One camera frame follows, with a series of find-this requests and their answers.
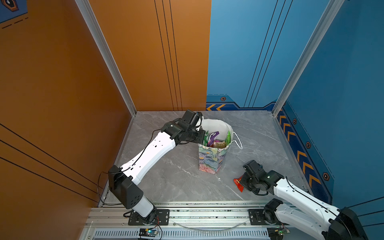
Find pink berries candy bag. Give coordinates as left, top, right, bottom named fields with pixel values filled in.
left=207, top=131, right=220, bottom=147

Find green yellow Fox's candy bag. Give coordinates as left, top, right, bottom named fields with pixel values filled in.
left=202, top=131, right=210, bottom=147

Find right circuit board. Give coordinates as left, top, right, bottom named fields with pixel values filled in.
left=267, top=228, right=291, bottom=240

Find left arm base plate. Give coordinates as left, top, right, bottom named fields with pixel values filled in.
left=128, top=209, right=170, bottom=226

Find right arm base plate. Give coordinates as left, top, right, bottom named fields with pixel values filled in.
left=248, top=209, right=289, bottom=226

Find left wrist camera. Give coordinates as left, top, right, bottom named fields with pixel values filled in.
left=179, top=110, right=203, bottom=130

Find aluminium rail frame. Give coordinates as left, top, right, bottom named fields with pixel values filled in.
left=79, top=201, right=313, bottom=240

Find red snack packet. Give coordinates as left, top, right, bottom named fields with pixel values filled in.
left=234, top=177, right=244, bottom=193

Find circuit board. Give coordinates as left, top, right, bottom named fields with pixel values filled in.
left=139, top=228, right=160, bottom=240
left=267, top=228, right=291, bottom=240

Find beige clear snack packet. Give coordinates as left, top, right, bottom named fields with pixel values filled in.
left=213, top=141, right=227, bottom=149

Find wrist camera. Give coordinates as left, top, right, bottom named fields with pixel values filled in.
left=243, top=160, right=266, bottom=179
left=179, top=110, right=203, bottom=130

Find green Lays chips bag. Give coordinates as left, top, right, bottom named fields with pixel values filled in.
left=225, top=131, right=232, bottom=146

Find floral white paper bag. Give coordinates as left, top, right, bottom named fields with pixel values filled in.
left=199, top=119, right=243, bottom=175

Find left circuit board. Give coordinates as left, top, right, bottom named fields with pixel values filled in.
left=139, top=228, right=160, bottom=240

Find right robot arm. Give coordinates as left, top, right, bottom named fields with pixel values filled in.
left=240, top=171, right=368, bottom=240

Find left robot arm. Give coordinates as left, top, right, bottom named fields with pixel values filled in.
left=108, top=118, right=205, bottom=224

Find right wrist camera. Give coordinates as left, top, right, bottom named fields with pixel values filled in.
left=243, top=160, right=266, bottom=179

